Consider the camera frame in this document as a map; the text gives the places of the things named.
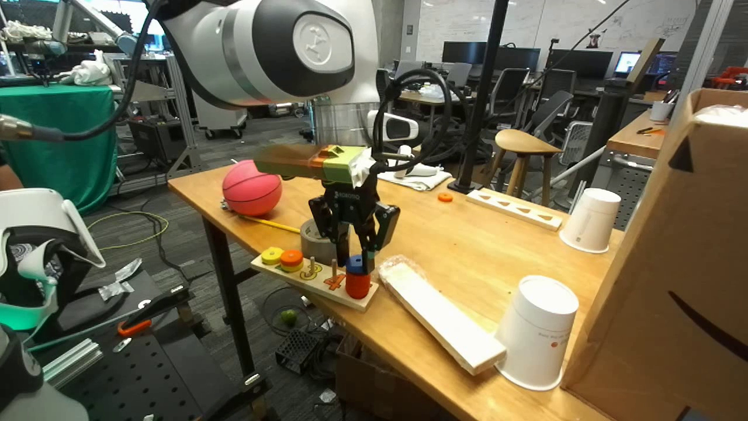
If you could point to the pink basketball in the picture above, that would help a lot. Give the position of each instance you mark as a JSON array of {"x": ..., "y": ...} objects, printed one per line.
[{"x": 248, "y": 190}]

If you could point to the red stacked discs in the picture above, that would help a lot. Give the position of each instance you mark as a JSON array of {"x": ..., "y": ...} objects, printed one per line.
[{"x": 356, "y": 286}]

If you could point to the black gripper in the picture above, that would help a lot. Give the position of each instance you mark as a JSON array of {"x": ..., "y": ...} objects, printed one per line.
[{"x": 342, "y": 210}]

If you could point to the wooden slotted board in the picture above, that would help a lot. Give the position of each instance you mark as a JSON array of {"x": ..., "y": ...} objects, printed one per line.
[{"x": 517, "y": 206}]

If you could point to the blue disc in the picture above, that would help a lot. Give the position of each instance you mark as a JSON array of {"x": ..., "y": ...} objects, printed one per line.
[{"x": 356, "y": 266}]

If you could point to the white paper cup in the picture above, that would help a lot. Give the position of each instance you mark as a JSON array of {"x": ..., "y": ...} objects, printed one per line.
[
  {"x": 536, "y": 330},
  {"x": 590, "y": 225}
]

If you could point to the green cloth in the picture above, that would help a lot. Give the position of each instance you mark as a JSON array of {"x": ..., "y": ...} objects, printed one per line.
[{"x": 81, "y": 169}]

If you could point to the cardboard box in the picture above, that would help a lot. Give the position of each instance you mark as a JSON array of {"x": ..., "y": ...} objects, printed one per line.
[{"x": 667, "y": 338}]

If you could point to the orange disc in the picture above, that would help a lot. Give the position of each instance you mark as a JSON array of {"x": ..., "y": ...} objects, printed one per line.
[
  {"x": 289, "y": 259},
  {"x": 445, "y": 197}
]

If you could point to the wooden stool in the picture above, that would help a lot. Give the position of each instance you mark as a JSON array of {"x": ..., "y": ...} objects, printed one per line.
[{"x": 521, "y": 145}]

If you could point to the white VR headset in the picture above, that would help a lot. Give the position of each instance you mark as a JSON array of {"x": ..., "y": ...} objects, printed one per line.
[{"x": 43, "y": 241}]

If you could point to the grey tape roll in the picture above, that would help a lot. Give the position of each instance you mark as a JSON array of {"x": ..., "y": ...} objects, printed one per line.
[{"x": 314, "y": 244}]

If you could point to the white flat tray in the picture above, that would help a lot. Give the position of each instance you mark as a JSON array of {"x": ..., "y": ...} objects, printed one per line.
[{"x": 457, "y": 334}]

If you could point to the wooden peg rack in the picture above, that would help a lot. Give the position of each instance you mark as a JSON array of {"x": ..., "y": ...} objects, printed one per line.
[{"x": 315, "y": 280}]

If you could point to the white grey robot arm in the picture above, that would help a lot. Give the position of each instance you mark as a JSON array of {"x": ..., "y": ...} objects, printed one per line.
[{"x": 258, "y": 52}]

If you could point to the far white paper cup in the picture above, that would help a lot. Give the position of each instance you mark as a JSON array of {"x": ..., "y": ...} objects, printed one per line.
[{"x": 590, "y": 225}]

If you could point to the green disc on rack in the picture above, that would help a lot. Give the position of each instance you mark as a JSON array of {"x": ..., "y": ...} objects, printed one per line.
[{"x": 271, "y": 255}]

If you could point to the near white paper cup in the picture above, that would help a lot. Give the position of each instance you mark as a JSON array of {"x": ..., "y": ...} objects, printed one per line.
[{"x": 536, "y": 330}]

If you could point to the white cloth pad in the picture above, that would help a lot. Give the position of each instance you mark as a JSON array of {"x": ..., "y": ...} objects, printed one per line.
[{"x": 421, "y": 177}]

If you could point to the yellow pencil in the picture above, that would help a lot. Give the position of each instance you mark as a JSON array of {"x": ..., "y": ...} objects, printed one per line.
[{"x": 264, "y": 222}]

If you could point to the orange disc on rack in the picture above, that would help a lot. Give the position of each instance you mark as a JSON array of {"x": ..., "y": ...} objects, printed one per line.
[{"x": 289, "y": 259}]

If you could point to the black camera stand pole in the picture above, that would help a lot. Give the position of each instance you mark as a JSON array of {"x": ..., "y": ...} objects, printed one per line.
[{"x": 476, "y": 115}]

